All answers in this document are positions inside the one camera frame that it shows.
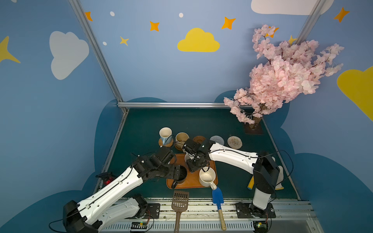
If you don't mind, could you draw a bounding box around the black mug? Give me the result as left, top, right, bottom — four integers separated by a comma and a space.
171, 166, 187, 189

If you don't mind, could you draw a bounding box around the wooden coaster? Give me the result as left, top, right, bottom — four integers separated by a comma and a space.
193, 136, 206, 144

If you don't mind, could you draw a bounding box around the beige glazed mug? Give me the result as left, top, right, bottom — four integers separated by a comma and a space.
175, 132, 189, 150

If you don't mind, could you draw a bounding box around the grey woven coaster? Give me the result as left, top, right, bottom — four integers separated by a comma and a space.
210, 135, 224, 145

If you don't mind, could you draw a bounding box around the woven rattan coaster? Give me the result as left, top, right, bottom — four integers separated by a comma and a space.
158, 138, 174, 148

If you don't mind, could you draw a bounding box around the light blue mug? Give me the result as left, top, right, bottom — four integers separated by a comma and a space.
159, 127, 173, 144

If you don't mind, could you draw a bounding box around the purple mug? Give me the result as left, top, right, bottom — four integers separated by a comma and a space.
184, 153, 194, 162

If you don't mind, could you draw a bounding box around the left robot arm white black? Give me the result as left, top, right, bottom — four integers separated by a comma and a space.
62, 147, 181, 233

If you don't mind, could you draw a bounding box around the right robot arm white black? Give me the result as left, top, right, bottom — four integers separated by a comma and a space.
182, 139, 284, 217

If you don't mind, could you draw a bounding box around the white speckled mug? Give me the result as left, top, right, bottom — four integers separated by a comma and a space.
199, 167, 217, 190

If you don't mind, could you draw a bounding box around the brown wooden tray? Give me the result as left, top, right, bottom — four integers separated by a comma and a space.
166, 153, 219, 189

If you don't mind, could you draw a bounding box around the brown slotted spatula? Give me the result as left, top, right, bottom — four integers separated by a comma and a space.
172, 190, 189, 233

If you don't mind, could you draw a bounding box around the yellow toy shovel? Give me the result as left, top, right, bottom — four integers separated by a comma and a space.
247, 176, 254, 190

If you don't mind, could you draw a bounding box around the left controller board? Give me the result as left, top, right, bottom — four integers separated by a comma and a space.
129, 221, 148, 233

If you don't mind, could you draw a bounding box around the controller board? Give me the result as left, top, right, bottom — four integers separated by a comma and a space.
129, 221, 148, 233
253, 221, 269, 233

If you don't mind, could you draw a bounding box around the red black handheld device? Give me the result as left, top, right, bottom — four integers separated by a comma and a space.
95, 172, 116, 186

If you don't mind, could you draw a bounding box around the white work glove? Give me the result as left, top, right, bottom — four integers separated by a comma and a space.
275, 165, 284, 190

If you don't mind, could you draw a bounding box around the right controller board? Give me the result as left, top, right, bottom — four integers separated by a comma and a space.
253, 221, 269, 233

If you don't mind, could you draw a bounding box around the pink cherry blossom tree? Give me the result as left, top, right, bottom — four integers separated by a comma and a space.
223, 25, 344, 125

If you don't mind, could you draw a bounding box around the blue spatula wooden handle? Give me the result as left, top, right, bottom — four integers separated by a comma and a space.
212, 187, 227, 231

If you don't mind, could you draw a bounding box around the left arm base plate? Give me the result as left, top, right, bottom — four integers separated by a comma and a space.
143, 203, 160, 219

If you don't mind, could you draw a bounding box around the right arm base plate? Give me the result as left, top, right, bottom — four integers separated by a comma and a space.
235, 202, 276, 219

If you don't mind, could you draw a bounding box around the tree base plate dark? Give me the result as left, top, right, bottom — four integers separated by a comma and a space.
244, 117, 263, 135

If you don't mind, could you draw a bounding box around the aluminium frame rail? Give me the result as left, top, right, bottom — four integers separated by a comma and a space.
117, 101, 251, 110

